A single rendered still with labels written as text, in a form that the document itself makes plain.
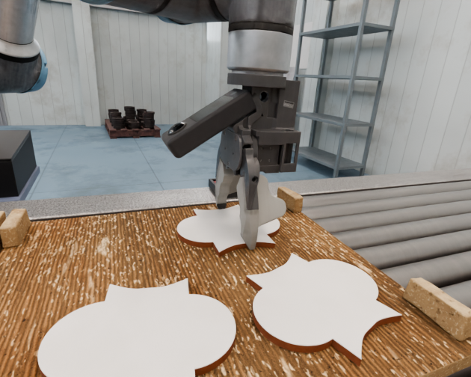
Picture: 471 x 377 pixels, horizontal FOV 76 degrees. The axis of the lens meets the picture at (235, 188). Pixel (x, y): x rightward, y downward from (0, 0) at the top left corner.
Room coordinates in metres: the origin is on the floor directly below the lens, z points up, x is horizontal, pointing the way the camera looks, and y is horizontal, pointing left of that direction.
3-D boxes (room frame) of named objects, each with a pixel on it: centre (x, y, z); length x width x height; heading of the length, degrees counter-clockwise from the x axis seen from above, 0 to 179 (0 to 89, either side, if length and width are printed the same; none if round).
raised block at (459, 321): (0.23, -0.19, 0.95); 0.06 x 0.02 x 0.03; 22
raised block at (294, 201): (0.48, -0.09, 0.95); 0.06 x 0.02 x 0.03; 22
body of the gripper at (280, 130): (0.39, -0.02, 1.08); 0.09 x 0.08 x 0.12; 112
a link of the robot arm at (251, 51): (0.39, -0.02, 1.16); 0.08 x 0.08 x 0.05
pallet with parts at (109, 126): (6.16, 2.19, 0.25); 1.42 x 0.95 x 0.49; 25
